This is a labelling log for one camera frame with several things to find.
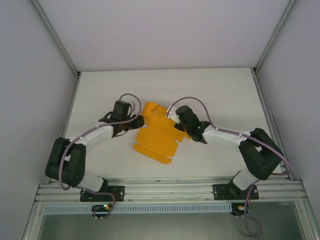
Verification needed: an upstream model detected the aluminium side rail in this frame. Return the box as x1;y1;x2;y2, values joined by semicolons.
51;72;81;185
251;68;295;182

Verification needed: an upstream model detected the aluminium frame post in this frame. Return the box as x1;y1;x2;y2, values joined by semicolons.
29;0;82;80
251;0;300;76

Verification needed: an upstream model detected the small controller board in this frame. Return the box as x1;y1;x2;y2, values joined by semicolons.
91;203;114;221
231;202;254;218

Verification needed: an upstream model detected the grey metal panel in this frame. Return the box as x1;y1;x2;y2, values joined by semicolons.
21;201;320;240

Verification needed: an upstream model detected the slotted light-blue cable duct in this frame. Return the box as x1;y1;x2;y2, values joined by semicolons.
44;202;233;215

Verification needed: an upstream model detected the yellow cloth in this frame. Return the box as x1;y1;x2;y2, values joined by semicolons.
132;101;192;166

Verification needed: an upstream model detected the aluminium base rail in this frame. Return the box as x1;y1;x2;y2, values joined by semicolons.
34;177;309;204

